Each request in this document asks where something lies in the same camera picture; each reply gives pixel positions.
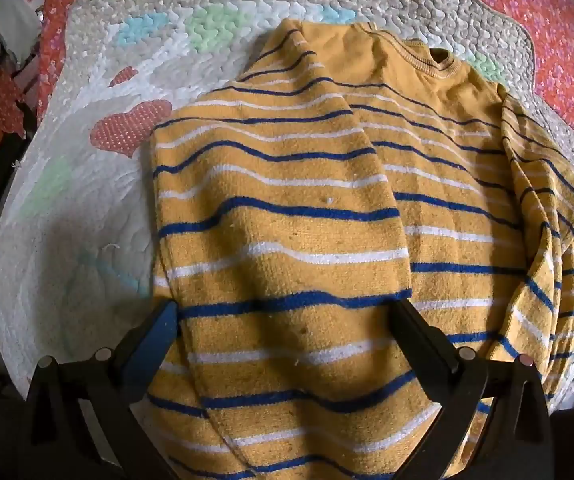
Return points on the red floral bedsheet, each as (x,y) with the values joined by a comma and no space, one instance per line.
(542,25)

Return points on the white quilted mat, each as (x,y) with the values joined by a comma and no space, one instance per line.
(92,210)

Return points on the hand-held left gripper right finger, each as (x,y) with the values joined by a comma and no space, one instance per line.
(417,342)

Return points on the yellow striped sweater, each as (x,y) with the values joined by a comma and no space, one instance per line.
(287,220)

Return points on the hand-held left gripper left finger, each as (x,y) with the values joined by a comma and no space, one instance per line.
(153,340)

